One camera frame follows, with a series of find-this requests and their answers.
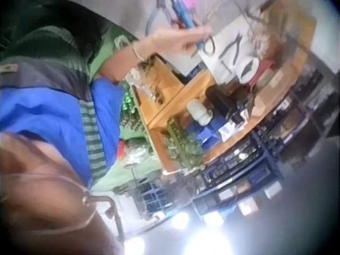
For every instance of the red flat item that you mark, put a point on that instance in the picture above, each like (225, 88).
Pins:
(265, 67)

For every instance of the white plastic bottle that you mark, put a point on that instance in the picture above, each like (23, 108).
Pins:
(197, 110)

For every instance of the blue plastic box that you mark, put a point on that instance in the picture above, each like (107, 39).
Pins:
(207, 132)

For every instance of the white tape roll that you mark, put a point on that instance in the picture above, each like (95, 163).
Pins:
(241, 75)

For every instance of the person's right fingers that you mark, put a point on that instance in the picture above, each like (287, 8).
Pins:
(195, 35)

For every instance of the heap of green parts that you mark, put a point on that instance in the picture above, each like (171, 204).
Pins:
(130, 102)

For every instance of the black cylinder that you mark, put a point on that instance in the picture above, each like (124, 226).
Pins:
(219, 98)

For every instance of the blue storage rack with bins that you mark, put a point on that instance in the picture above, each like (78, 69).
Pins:
(239, 162)

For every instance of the white sheet with tool outlines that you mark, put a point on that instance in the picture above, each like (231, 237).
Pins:
(228, 34)

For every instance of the person's right hand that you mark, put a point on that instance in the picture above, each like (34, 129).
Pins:
(170, 42)

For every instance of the brown cardboard box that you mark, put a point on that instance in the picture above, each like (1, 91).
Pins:
(276, 79)

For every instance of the pink item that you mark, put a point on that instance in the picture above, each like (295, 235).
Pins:
(191, 3)

